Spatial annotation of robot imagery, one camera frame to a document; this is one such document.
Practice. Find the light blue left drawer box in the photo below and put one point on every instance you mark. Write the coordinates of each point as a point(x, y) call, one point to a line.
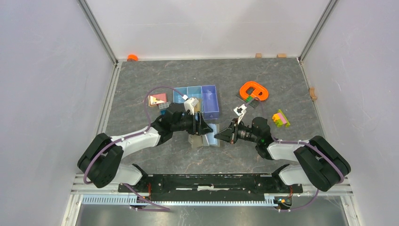
point(178, 94)

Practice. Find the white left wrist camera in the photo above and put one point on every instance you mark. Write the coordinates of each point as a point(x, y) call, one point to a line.
point(192, 105)

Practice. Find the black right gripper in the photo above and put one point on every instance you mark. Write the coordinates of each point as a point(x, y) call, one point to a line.
point(230, 133)

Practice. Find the orange plastic ring toy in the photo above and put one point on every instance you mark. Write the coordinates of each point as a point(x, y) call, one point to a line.
point(253, 89)

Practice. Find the colourful building block stack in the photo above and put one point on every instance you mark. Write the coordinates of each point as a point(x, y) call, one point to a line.
point(280, 119)

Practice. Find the light blue middle drawer box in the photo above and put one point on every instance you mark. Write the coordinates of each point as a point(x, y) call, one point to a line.
point(196, 91)

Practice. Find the wooden arch piece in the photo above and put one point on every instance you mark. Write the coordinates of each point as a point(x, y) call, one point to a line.
point(312, 94)

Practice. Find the green block on black plate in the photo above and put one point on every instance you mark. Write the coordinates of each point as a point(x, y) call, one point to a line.
point(253, 103)

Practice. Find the pink card box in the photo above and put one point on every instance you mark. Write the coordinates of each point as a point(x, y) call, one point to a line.
point(157, 99)

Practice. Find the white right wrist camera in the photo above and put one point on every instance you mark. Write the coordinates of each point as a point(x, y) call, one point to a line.
point(240, 111)

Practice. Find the orange cap at wall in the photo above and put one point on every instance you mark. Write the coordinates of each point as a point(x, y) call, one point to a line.
point(132, 57)

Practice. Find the clear plastic block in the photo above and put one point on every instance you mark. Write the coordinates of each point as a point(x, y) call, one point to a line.
point(163, 106)

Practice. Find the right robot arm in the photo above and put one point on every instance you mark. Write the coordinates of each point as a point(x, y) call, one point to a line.
point(318, 162)

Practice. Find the light blue drawer box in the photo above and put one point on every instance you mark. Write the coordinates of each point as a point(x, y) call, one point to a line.
point(178, 94)
point(196, 91)

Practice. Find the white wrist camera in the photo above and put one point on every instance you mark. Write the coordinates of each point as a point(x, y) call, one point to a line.
point(240, 111)
point(192, 105)

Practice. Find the purple plastic drawer box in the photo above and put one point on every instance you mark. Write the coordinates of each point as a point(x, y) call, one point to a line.
point(210, 102)

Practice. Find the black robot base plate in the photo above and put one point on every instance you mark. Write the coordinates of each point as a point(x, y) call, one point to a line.
point(212, 187)

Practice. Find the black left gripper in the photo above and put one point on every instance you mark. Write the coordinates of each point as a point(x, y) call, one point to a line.
point(203, 127)

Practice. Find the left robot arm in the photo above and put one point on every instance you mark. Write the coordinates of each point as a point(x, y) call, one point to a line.
point(101, 161)

